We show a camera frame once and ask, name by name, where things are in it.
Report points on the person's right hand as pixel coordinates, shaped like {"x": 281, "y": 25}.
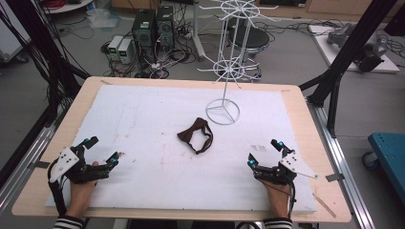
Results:
{"x": 279, "y": 200}

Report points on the grey stand pole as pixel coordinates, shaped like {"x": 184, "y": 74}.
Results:
{"x": 198, "y": 35}

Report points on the clear plastic bag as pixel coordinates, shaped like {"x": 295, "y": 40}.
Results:
{"x": 103, "y": 18}

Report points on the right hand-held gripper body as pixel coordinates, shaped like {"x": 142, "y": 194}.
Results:
{"x": 294, "y": 163}

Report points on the aluminium rail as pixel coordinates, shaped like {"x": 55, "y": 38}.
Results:
{"x": 25, "y": 159}
{"x": 345, "y": 165}

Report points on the thin wooden stick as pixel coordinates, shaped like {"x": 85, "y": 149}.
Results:
{"x": 324, "y": 205}

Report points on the large black computer tower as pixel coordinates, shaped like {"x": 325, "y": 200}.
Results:
{"x": 144, "y": 35}

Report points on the white foam mat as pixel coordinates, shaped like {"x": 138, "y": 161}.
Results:
{"x": 153, "y": 120}

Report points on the white round table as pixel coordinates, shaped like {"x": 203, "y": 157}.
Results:
{"x": 67, "y": 5}

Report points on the blue cart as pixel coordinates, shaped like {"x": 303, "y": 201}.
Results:
{"x": 390, "y": 159}

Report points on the white floor board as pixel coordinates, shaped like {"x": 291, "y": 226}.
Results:
{"x": 324, "y": 46}

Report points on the grey device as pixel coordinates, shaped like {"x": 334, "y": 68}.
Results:
{"x": 369, "y": 47}

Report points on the black round stool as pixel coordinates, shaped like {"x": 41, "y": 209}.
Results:
{"x": 254, "y": 39}

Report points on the person's left hand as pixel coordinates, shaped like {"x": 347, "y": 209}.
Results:
{"x": 79, "y": 197}

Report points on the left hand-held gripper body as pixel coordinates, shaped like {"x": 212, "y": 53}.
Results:
{"x": 68, "y": 159}

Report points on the black metal frame strut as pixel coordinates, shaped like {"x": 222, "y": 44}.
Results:
{"x": 347, "y": 54}
{"x": 38, "y": 44}

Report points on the white power supply unit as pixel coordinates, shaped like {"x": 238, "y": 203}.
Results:
{"x": 114, "y": 46}
{"x": 125, "y": 51}

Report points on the grey tape strip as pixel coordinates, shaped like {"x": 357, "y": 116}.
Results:
{"x": 335, "y": 177}
{"x": 39, "y": 164}

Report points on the small black computer tower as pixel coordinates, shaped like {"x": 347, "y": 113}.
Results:
{"x": 165, "y": 27}

